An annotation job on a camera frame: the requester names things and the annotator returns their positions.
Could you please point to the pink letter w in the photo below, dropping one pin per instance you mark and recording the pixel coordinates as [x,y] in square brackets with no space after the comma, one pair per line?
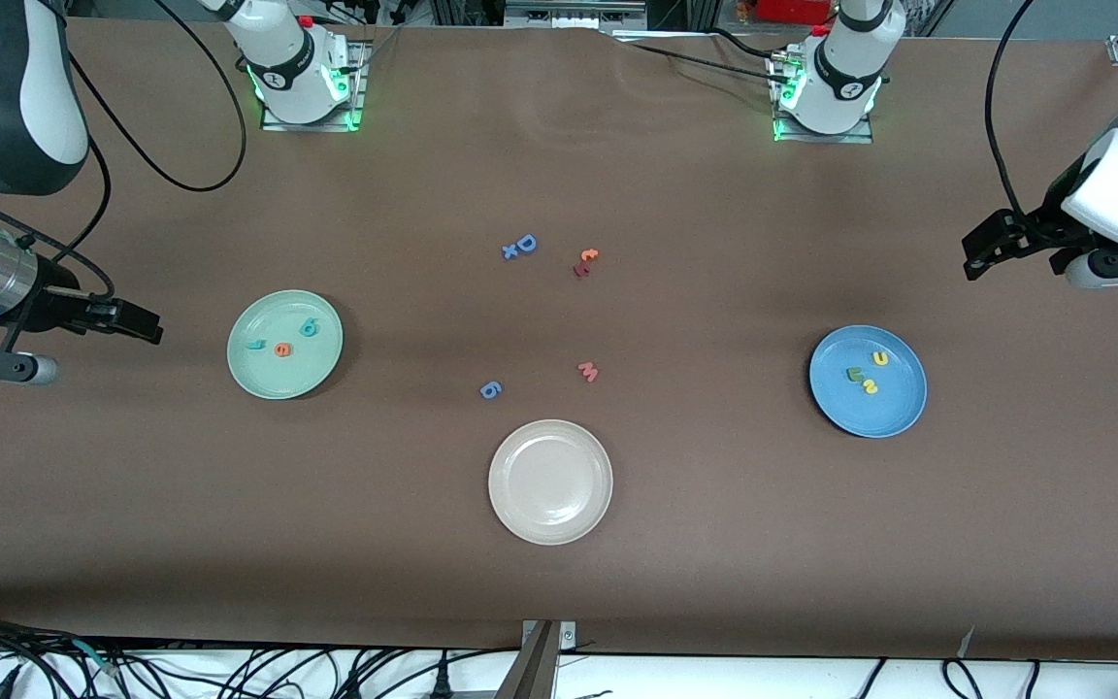
[588,372]

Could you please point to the blue digit six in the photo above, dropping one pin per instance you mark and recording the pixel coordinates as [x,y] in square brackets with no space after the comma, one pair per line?
[485,389]

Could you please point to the grey metal table bracket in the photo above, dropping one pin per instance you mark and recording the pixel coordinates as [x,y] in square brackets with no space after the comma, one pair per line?
[540,670]

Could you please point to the beige plate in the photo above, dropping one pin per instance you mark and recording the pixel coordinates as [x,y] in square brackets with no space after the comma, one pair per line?
[550,482]

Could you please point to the white paper scrap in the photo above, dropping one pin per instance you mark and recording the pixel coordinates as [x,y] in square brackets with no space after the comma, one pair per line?
[967,643]

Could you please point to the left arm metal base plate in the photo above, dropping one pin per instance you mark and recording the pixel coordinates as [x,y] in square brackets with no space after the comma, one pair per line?
[821,138]

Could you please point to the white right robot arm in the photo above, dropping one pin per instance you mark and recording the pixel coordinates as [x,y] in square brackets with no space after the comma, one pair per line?
[45,87]

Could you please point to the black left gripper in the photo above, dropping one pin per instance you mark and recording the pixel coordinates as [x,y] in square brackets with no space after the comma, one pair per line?
[1044,222]

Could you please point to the blue plate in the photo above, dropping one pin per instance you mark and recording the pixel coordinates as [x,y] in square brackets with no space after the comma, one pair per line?
[894,408]

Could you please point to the mint green plate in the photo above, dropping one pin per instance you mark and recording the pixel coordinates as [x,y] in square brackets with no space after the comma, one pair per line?
[284,374]

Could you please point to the red box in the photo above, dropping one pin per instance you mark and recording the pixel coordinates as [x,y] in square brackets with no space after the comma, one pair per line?
[792,10]

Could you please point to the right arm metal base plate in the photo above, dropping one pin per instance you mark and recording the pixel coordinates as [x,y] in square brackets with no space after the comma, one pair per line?
[312,124]

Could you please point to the blue letter D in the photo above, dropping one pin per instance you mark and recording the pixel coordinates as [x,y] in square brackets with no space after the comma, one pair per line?
[520,244]

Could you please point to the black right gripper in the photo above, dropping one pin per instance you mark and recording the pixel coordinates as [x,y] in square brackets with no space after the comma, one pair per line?
[60,301]

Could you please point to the red letter t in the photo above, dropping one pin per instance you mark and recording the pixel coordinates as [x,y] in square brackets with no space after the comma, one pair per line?
[581,269]

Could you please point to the teal letter b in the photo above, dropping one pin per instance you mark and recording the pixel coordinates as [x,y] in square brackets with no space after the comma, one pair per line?
[306,329]

